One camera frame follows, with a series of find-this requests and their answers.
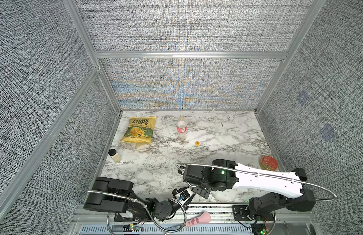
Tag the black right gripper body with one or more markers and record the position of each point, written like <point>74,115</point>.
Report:
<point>186,173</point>

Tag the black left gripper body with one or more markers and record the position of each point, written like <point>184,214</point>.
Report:
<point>185,204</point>

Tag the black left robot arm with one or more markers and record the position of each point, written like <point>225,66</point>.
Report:
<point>117,196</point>

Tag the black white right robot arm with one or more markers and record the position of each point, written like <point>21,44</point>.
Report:
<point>284,189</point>

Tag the clear bottle red label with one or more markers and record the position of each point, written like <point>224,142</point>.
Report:
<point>182,128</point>

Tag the pink cat paw stick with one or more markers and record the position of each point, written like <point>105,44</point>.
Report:
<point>204,218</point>

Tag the round gold tin red lid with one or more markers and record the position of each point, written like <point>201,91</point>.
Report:
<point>269,163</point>

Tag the small jar black lid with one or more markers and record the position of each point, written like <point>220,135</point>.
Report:
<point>114,155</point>

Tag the yellow green chips bag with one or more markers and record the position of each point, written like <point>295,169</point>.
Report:
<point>140,130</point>

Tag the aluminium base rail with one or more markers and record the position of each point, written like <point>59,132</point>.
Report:
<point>222,223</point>

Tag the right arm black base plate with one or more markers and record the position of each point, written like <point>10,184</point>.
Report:
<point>242,213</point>

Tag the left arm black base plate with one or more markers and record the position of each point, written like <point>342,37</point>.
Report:
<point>124,217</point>

